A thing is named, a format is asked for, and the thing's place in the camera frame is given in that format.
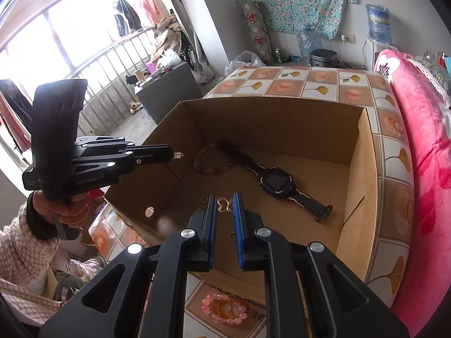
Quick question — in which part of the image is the red hanging garment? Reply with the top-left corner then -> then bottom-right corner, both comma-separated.
0,95 -> 32,154

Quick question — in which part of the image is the grey cover cloth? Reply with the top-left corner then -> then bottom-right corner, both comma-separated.
192,25 -> 216,85

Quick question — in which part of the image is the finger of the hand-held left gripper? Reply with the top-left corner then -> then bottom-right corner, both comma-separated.
75,136 -> 173,156
71,155 -> 174,174

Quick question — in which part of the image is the white water dispenser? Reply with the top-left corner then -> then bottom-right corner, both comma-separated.
364,37 -> 388,72

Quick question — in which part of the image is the black cabinet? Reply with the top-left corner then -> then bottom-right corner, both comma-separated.
136,61 -> 204,127

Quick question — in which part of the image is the dark hanging garment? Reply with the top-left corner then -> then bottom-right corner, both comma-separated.
0,79 -> 32,127

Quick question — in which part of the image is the pink hanging garment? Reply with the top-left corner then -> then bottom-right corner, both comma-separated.
136,0 -> 168,27

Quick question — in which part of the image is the pink blanket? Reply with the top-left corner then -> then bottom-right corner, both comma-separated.
373,49 -> 451,337

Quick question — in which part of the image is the teal floral curtain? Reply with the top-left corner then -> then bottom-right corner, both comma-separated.
232,0 -> 358,40

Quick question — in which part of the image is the brown cardboard box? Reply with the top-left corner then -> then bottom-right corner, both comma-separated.
104,99 -> 380,291

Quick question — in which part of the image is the white plastic bag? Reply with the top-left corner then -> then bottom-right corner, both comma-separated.
225,51 -> 267,77

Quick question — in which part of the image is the pink bead bracelet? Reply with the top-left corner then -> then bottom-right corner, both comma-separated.
202,293 -> 255,325

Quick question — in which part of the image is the person's left hand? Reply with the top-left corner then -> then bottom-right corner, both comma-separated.
33,192 -> 92,229

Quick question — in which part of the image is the black watch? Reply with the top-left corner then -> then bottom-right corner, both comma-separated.
219,142 -> 334,223

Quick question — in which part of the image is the balcony railing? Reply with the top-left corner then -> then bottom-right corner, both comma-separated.
0,25 -> 166,155

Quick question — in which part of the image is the beige bead bracelet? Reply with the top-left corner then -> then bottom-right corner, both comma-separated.
193,143 -> 236,175

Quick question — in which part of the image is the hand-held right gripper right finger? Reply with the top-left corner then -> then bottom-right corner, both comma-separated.
233,192 -> 410,338

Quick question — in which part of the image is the dark grey rice cooker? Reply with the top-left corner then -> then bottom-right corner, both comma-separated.
309,49 -> 339,67

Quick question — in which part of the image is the grey floral rolled mat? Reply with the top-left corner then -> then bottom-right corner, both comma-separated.
241,2 -> 276,65

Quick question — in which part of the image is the patterned tablecloth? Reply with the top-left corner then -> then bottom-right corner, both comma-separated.
88,65 -> 414,338

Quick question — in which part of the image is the lace-trimmed cushion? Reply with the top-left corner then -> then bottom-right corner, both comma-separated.
410,55 -> 451,108

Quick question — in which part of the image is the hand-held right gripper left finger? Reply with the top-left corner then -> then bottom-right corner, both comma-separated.
37,194 -> 218,338

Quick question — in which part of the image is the blue water jug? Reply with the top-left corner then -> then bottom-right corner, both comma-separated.
365,4 -> 392,45

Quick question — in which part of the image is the clear water jug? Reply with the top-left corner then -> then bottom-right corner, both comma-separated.
297,25 -> 324,66

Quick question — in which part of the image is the dark hanging jacket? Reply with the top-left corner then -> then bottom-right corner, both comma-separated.
113,0 -> 142,37

